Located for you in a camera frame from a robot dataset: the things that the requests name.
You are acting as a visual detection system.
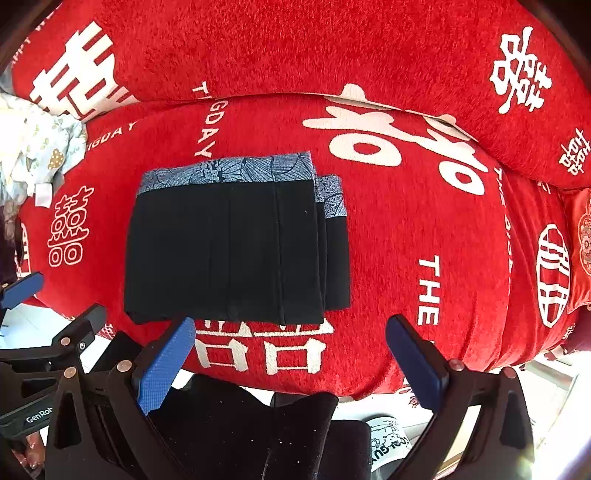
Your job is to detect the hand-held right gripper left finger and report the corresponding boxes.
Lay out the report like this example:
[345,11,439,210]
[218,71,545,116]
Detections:
[44,316,197,480]

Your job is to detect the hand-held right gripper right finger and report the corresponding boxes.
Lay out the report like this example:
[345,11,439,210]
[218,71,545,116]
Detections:
[385,314,536,480]

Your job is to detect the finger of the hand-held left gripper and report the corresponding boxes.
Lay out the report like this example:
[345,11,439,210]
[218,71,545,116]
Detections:
[0,271,45,311]
[0,302,108,371]

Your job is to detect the black pants with grey waistband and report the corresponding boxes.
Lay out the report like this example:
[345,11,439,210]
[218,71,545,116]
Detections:
[124,151,352,326]

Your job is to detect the person's left hand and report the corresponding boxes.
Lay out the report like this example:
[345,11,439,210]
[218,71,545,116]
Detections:
[13,429,48,470]

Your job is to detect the white printed slipper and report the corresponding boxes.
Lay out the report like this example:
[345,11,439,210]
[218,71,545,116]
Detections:
[365,414,415,472]

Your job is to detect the person's black trouser legs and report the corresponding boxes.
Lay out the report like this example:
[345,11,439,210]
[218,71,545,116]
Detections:
[148,374,373,480]

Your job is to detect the red printed blanket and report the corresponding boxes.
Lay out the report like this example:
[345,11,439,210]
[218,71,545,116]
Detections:
[14,90,583,401]

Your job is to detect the white patterned cloth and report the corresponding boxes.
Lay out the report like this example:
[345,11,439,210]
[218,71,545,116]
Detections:
[0,69,89,209]

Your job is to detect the red embroidered cushion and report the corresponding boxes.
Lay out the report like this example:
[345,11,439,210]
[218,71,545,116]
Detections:
[561,187,591,313]

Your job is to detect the red printed backrest cover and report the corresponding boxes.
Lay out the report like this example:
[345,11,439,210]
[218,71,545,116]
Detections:
[9,0,591,191]

